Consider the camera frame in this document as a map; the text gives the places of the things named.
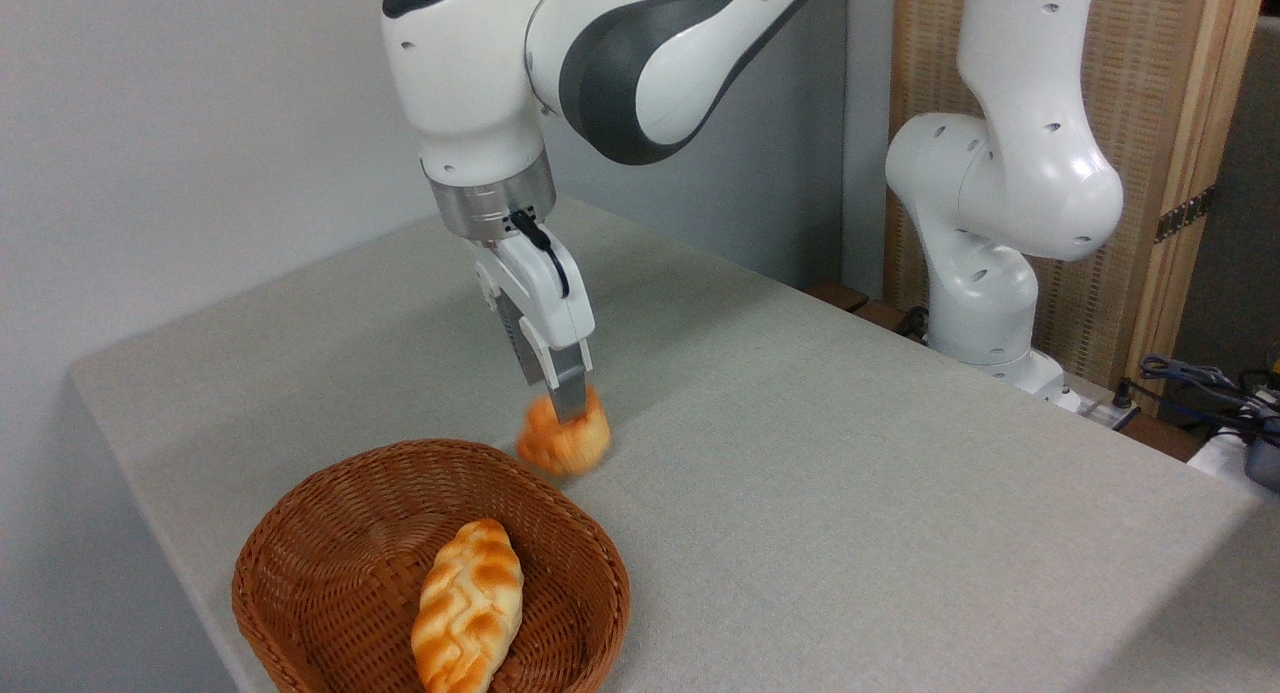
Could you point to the brown wicker basket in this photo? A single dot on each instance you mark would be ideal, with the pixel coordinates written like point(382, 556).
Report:
point(360, 493)

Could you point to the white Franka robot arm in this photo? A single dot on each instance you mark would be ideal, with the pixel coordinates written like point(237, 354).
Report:
point(460, 83)

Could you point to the round orange bread roll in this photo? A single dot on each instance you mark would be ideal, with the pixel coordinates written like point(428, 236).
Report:
point(562, 451)

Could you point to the metal screen hinge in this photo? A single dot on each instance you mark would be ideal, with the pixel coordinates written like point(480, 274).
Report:
point(1185, 213)

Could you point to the long braided bread loaf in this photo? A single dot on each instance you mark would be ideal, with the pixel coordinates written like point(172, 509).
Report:
point(468, 613)

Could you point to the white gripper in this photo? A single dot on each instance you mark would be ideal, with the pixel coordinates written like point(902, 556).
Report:
point(548, 308)

